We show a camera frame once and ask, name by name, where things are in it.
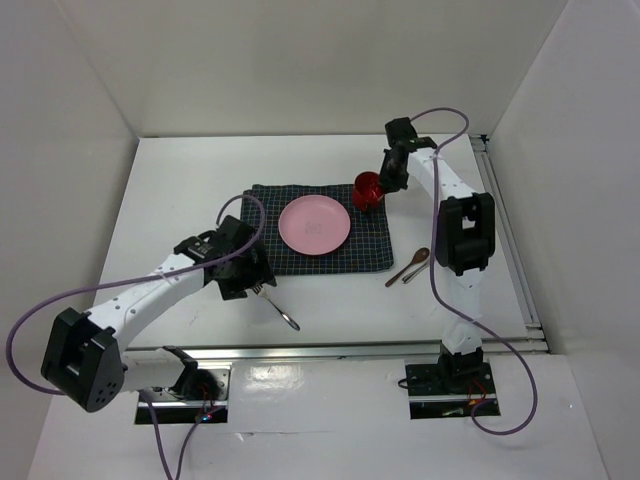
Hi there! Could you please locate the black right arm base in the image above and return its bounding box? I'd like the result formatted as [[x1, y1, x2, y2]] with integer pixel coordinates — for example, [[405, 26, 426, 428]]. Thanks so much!
[[397, 354, 501, 420]]

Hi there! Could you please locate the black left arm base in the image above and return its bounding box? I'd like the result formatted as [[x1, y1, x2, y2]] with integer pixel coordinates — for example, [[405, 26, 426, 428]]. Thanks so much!
[[145, 347, 231, 425]]

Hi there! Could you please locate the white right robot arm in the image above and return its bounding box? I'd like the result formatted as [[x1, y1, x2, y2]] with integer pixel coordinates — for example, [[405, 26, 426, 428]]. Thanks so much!
[[379, 117, 496, 392]]

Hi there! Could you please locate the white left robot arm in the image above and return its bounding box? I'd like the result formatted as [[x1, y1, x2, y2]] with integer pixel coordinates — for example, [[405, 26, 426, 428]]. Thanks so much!
[[41, 215, 276, 413]]

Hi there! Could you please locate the dark checked cloth placemat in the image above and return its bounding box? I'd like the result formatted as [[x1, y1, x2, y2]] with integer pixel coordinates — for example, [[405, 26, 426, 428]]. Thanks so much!
[[246, 184, 394, 276]]

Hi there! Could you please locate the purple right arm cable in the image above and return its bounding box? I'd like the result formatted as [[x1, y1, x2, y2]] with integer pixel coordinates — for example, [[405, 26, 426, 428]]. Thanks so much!
[[409, 107, 539, 436]]

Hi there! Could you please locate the silver metal knife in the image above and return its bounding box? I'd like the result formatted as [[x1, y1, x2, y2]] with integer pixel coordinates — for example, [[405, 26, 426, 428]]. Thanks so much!
[[402, 261, 430, 284]]

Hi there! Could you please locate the brown wooden spoon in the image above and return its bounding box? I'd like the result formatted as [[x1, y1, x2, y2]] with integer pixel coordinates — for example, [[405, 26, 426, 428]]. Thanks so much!
[[385, 247, 430, 288]]

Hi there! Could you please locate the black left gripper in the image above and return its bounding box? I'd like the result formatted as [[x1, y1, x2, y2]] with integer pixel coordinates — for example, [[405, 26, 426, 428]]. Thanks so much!
[[217, 238, 276, 300]]

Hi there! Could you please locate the aluminium front rail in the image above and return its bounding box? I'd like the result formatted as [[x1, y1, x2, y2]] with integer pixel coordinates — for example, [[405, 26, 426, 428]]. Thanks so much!
[[119, 339, 551, 364]]

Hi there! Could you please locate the red ceramic mug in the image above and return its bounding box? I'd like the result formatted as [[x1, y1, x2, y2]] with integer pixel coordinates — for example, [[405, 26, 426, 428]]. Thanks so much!
[[352, 171, 384, 212]]

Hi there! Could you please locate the pink plastic plate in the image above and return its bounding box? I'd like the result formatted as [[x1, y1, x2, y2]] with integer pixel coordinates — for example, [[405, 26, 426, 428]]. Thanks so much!
[[278, 195, 351, 256]]

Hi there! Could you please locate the silver metal fork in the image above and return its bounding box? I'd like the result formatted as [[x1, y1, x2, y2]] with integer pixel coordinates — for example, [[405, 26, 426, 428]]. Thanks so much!
[[252, 285, 301, 332]]

